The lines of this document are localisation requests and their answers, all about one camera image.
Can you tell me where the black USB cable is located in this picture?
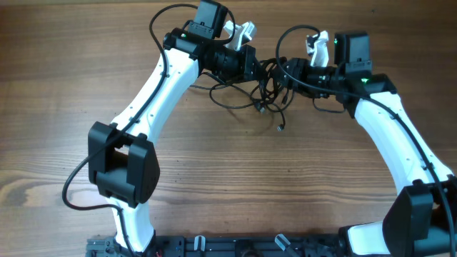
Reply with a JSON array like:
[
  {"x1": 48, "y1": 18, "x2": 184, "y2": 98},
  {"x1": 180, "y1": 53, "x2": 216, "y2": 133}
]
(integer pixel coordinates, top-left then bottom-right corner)
[{"x1": 249, "y1": 56, "x2": 297, "y2": 132}]

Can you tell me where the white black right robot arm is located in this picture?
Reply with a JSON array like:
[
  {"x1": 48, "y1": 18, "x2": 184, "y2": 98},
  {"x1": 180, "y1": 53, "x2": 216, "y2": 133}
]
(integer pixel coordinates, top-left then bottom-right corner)
[{"x1": 275, "y1": 31, "x2": 456, "y2": 256}]

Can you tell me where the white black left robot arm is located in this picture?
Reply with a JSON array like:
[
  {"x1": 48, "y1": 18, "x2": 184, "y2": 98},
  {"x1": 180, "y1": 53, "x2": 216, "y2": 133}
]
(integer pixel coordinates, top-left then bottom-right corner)
[{"x1": 87, "y1": 1, "x2": 263, "y2": 256}]

